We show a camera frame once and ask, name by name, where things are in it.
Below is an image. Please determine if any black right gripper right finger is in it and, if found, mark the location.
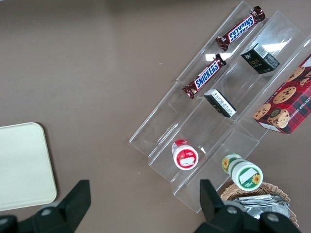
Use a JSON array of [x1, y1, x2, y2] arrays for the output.
[[193, 179, 302, 233]]

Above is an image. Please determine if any Snickers chocolate bar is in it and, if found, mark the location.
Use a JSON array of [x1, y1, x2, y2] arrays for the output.
[[182, 53, 227, 100], [215, 6, 266, 51]]

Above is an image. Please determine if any green sunflower lidded jar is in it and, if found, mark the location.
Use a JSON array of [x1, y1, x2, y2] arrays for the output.
[[221, 152, 264, 191]]

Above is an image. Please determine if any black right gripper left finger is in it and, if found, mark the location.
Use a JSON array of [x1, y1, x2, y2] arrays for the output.
[[0, 179, 92, 233]]

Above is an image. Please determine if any small black box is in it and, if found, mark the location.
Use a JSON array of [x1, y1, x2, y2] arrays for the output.
[[240, 43, 280, 75], [203, 88, 238, 119]]

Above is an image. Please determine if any red tartan cookie box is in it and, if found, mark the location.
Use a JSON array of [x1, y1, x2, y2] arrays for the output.
[[252, 53, 311, 134]]

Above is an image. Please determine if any beige rectangular tray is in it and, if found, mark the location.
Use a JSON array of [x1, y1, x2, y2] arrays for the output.
[[0, 122, 58, 211]]

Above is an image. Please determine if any light oval wicker basket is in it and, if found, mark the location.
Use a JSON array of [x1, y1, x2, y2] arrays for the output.
[[220, 182, 299, 229]]

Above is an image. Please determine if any silver foil tray stack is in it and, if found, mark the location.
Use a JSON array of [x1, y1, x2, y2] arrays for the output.
[[230, 194, 290, 219]]

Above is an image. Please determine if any clear acrylic stepped stand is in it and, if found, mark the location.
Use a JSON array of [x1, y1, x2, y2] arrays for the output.
[[128, 79, 260, 214], [176, 0, 311, 146]]

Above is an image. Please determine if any red lidded jar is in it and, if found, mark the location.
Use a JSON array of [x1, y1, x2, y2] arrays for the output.
[[171, 139, 199, 170]]

